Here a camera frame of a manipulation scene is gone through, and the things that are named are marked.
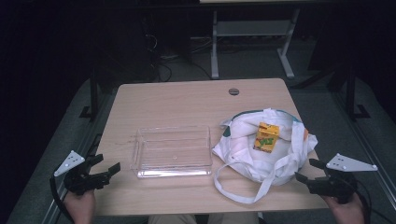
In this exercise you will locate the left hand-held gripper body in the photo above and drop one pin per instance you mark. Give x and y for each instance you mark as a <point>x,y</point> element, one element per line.
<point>79,182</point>

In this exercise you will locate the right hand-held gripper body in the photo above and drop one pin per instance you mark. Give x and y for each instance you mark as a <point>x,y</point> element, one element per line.
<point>334,185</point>

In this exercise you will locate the yellow drink carton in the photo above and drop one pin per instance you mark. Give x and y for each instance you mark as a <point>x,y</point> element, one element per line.
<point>266,137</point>

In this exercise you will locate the white cloth bag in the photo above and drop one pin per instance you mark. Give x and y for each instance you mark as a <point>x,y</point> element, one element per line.
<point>249,161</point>

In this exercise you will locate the clear plastic tray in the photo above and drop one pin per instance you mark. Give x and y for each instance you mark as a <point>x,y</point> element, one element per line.
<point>172,154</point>

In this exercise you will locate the person's left hand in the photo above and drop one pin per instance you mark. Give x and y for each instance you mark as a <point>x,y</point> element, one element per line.
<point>80,207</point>

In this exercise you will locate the person's right hand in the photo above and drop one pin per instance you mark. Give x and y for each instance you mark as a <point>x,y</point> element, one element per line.
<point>344,211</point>

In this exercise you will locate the black metal stand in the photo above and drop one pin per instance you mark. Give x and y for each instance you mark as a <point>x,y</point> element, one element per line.
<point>93,96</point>
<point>351,93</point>

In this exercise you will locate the grey round table grommet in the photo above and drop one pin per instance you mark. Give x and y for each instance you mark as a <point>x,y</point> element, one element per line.
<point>233,91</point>

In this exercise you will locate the white metal table frame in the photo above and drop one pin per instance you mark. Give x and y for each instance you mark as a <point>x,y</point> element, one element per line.
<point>214,46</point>

